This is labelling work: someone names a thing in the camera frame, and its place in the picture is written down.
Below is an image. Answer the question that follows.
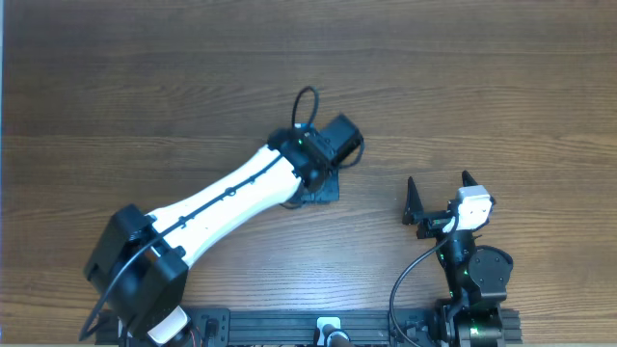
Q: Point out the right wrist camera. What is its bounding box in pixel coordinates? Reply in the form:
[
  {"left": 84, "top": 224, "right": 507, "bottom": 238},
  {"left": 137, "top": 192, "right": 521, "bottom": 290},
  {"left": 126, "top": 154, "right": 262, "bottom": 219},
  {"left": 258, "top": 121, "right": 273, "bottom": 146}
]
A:
[{"left": 452, "top": 185, "right": 494, "bottom": 232}]

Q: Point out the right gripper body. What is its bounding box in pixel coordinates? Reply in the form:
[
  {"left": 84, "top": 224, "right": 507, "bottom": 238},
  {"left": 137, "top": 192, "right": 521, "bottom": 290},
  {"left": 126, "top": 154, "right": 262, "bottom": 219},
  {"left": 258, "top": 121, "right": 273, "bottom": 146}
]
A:
[{"left": 416, "top": 207, "right": 457, "bottom": 240}]

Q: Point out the black cable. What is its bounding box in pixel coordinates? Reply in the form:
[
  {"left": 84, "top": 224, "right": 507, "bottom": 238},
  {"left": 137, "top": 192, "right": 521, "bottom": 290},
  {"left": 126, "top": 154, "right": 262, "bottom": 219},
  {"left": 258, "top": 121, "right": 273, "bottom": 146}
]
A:
[
  {"left": 388, "top": 214, "right": 459, "bottom": 344},
  {"left": 78, "top": 85, "right": 365, "bottom": 342}
]

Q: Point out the mounting rail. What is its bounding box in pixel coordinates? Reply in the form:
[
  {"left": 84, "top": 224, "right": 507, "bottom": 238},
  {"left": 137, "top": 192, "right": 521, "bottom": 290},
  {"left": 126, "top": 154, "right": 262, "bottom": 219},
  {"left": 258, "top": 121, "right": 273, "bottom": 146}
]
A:
[{"left": 94, "top": 307, "right": 524, "bottom": 347}]

